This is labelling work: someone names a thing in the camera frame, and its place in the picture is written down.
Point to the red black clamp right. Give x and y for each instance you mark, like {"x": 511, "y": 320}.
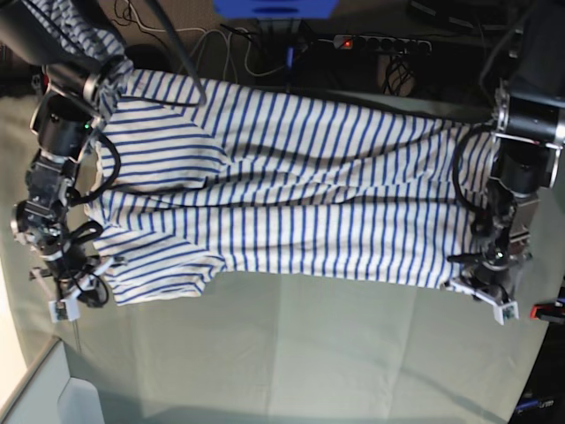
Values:
{"x": 551, "y": 312}

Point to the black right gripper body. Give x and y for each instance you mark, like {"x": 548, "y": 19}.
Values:
{"x": 75, "y": 272}

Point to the black power strip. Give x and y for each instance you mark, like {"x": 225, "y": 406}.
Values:
{"x": 383, "y": 44}

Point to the blue box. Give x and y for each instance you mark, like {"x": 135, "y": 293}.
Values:
{"x": 275, "y": 9}

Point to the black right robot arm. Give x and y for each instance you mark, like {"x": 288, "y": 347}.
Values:
{"x": 83, "y": 88}

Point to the red black clamp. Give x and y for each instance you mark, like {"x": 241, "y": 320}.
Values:
{"x": 289, "y": 67}
{"x": 551, "y": 312}

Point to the blue white striped t-shirt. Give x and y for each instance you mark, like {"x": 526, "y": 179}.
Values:
{"x": 268, "y": 182}

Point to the red black clamp centre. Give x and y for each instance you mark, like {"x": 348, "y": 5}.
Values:
{"x": 289, "y": 67}

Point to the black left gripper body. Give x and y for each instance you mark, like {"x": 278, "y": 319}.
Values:
{"x": 507, "y": 275}

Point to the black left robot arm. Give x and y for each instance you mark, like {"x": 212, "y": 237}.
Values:
{"x": 528, "y": 133}

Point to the white bin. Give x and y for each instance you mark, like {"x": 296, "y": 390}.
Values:
{"x": 47, "y": 393}

